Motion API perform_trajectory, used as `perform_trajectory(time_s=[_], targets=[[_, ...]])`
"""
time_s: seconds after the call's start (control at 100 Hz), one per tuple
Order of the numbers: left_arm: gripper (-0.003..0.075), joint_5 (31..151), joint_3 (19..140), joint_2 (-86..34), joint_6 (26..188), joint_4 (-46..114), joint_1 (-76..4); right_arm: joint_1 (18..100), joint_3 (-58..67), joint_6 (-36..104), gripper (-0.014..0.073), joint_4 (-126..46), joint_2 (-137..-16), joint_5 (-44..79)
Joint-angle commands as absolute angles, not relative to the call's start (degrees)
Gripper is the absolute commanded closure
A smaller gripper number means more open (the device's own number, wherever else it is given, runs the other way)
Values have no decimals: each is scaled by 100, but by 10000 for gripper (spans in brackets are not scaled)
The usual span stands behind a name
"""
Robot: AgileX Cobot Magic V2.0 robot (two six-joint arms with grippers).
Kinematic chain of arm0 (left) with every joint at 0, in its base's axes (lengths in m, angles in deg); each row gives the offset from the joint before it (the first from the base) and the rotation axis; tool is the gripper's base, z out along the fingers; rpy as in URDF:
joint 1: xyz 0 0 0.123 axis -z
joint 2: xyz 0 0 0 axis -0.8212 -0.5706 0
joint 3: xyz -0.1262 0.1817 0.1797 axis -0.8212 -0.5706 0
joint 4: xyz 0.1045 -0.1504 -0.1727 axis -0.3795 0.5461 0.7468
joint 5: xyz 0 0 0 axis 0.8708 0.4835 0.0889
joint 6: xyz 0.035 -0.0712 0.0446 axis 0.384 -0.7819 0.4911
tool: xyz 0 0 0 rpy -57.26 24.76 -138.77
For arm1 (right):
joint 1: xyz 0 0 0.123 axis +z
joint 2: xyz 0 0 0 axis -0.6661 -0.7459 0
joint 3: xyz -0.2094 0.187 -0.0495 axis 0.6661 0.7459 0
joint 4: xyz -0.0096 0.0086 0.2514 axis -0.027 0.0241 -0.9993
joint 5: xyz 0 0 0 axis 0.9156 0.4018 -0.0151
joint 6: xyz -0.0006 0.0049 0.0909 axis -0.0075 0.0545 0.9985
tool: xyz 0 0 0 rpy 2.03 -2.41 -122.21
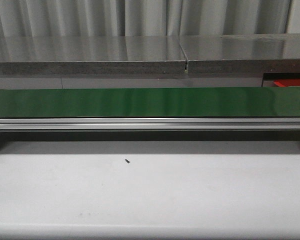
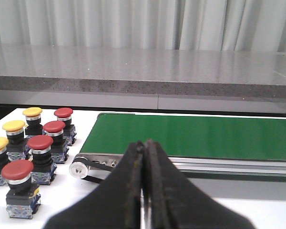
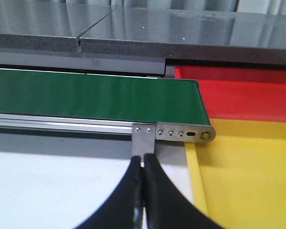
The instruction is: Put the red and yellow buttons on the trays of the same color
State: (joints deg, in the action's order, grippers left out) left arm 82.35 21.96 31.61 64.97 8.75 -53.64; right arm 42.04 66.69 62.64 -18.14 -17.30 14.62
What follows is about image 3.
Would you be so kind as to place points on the grey stone slab left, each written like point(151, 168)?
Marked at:
point(53, 26)

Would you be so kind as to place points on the green conveyor belt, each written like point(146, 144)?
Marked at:
point(101, 97)

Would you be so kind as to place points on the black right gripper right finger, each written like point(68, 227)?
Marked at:
point(166, 207)

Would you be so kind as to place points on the aluminium conveyor frame rail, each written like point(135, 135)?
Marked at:
point(195, 133)

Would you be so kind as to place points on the red plastic tray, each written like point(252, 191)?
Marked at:
point(239, 93)

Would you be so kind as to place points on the grey stone slab right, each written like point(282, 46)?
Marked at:
point(190, 35)

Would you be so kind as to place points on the grey stone slab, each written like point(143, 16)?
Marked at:
point(53, 26)
point(190, 35)

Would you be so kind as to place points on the yellow plastic tray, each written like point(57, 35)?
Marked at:
point(239, 178)

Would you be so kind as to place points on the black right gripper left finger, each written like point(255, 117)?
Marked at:
point(123, 209)

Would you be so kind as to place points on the metal conveyor support leg right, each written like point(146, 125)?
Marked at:
point(143, 140)

